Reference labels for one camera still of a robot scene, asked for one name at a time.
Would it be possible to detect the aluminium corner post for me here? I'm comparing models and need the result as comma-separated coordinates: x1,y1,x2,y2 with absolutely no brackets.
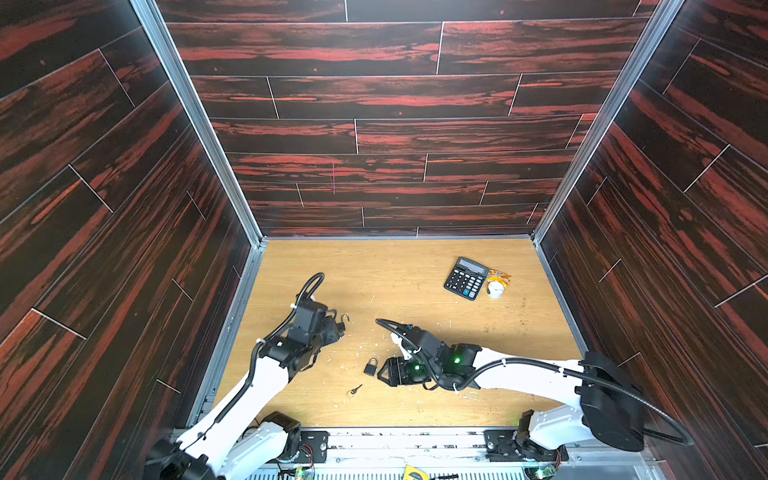
129,0,263,248
532,0,684,252

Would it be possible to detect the aluminium corner post right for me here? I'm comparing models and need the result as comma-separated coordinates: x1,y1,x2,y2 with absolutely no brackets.
532,0,684,252

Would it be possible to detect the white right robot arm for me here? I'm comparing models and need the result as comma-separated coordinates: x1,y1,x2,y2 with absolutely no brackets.
391,329,646,458

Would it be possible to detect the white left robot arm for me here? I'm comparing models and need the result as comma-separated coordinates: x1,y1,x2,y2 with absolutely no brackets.
142,299,345,479

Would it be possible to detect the grey padlock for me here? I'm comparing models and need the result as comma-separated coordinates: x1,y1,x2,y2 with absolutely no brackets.
363,358,378,377

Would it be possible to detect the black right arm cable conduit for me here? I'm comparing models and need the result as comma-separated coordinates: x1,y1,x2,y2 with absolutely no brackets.
375,317,694,448

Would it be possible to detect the aluminium corner post left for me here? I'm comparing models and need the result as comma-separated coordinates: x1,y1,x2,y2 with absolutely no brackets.
129,0,263,248

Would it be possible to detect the orange snack packet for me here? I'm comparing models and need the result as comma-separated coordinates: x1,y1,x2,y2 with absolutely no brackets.
487,269,511,288

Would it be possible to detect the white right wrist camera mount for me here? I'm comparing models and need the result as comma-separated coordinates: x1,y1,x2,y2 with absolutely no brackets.
391,325,421,360

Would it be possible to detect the black desktop calculator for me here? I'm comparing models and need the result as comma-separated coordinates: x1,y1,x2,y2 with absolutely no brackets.
444,257,489,301

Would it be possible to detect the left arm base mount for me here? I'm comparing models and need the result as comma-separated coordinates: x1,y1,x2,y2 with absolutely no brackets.
242,411,330,464

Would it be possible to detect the dark padlock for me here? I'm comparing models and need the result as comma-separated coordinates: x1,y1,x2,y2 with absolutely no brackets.
335,314,350,338

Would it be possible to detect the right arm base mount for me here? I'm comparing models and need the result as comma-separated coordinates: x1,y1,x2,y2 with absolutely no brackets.
483,410,569,465

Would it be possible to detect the yellow tool at front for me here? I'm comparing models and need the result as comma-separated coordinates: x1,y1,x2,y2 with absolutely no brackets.
402,465,430,480

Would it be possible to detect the white label roll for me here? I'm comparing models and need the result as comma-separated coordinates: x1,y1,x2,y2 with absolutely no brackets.
486,280,506,299

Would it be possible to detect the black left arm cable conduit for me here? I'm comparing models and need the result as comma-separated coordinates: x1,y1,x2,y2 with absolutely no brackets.
179,272,326,445

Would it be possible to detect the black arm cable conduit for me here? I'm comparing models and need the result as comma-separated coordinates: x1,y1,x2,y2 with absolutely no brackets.
375,317,694,448
179,272,326,445

